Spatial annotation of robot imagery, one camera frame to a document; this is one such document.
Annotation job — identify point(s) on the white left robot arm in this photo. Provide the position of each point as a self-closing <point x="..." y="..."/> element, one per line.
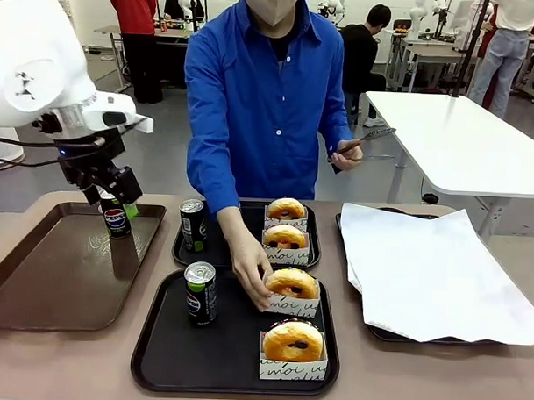
<point x="35" y="60"/>

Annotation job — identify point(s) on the person's right forearm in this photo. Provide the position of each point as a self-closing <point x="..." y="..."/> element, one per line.
<point x="219" y="198"/>

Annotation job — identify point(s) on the background work table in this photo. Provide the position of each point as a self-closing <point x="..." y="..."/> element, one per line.
<point x="167" y="34"/>

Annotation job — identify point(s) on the white paper sheet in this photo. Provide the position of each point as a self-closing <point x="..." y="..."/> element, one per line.
<point x="422" y="267"/>

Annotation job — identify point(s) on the brown plastic tray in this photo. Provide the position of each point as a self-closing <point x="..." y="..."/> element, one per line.
<point x="49" y="267"/>

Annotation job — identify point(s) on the large white table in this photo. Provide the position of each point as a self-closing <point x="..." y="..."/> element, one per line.
<point x="462" y="145"/>

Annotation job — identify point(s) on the metal serving tongs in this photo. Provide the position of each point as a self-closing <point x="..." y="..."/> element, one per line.
<point x="379" y="133"/>

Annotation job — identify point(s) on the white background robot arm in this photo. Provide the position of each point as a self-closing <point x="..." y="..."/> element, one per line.
<point x="416" y="16"/>

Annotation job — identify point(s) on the black plastic tray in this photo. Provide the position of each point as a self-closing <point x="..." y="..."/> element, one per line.
<point x="389" y="333"/>
<point x="219" y="257"/>
<point x="226" y="352"/>

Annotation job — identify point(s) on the grey background table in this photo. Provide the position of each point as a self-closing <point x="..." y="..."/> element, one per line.
<point x="430" y="50"/>

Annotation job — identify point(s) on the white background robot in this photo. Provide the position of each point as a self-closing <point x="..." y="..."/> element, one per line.
<point x="331" y="5"/>

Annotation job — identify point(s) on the black Pepsi can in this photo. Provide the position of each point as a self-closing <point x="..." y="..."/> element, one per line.
<point x="193" y="228"/>
<point x="117" y="223"/>
<point x="199" y="303"/>

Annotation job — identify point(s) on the person in red top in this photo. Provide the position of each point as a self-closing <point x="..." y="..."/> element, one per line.
<point x="133" y="11"/>

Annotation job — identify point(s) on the black table foot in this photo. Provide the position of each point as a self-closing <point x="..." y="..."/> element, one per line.
<point x="430" y="198"/>

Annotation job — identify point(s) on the person in jeans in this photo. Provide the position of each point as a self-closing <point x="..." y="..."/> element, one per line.
<point x="504" y="54"/>

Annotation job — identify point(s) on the person's left hand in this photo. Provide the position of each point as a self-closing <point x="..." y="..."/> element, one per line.
<point x="349" y="159"/>

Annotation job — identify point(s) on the person in blue shirt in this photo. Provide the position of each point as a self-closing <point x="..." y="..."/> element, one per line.
<point x="252" y="120"/>

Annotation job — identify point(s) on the person's right hand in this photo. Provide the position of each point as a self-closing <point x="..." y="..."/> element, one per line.
<point x="251" y="269"/>

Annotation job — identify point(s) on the person's left forearm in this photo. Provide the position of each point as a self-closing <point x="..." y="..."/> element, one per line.
<point x="335" y="136"/>

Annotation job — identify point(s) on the seated person in black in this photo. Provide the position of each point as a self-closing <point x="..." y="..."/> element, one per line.
<point x="360" y="49"/>

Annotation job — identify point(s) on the black stand pole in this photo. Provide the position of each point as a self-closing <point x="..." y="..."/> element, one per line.
<point x="469" y="49"/>

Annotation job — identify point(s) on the plain glazed donut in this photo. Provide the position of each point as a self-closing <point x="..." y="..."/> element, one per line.
<point x="277" y="207"/>

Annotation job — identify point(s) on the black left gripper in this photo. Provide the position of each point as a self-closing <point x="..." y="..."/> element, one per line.
<point x="88" y="163"/>

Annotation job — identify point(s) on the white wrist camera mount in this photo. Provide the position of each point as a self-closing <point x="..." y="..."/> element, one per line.
<point x="112" y="109"/>

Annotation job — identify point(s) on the beige face mask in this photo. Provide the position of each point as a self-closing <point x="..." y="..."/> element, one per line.
<point x="273" y="7"/>

